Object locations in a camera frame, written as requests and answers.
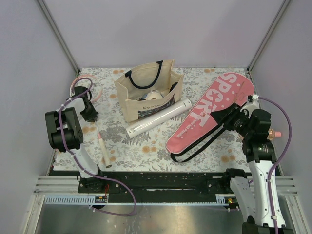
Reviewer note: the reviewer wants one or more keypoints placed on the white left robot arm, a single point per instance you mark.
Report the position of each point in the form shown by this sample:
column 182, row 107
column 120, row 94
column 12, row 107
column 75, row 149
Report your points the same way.
column 66, row 135

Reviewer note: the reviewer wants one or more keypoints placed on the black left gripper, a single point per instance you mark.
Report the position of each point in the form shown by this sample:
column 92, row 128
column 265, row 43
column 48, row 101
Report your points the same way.
column 93, row 115

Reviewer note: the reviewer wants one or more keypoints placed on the pink badminton racket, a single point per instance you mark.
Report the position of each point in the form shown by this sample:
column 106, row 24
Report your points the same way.
column 100, row 139

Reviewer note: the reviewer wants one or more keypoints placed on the white tape roll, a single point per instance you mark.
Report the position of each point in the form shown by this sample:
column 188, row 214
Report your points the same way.
column 153, row 95

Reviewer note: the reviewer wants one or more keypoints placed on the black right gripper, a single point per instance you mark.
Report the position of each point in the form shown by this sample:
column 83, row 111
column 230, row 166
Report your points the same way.
column 227, row 115

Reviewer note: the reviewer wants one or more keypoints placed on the beige canvas tote bag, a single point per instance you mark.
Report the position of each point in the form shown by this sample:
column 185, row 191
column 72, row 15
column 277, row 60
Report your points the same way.
column 133, row 86

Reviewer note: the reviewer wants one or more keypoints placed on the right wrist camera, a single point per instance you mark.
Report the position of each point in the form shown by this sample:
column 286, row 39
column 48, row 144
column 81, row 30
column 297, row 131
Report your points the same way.
column 251, row 105

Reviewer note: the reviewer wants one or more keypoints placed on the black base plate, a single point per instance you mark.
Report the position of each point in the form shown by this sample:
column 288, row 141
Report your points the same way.
column 165, row 187

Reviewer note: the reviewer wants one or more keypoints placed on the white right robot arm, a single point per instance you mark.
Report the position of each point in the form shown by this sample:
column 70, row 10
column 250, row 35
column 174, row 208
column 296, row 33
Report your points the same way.
column 259, row 205

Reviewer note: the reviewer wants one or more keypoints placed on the white slotted cable duct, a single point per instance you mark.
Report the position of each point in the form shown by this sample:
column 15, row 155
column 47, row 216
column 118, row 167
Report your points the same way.
column 76, row 199

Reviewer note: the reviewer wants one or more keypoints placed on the pink racket cover bag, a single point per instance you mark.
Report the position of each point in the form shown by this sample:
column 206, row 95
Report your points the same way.
column 228, row 88

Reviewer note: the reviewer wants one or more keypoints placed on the clear bottle pink cap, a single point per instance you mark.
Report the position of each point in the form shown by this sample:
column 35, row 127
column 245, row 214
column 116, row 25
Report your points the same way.
column 272, row 134

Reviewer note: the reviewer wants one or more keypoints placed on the white shuttlecock tube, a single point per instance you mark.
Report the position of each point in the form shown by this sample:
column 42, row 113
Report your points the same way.
column 158, row 118

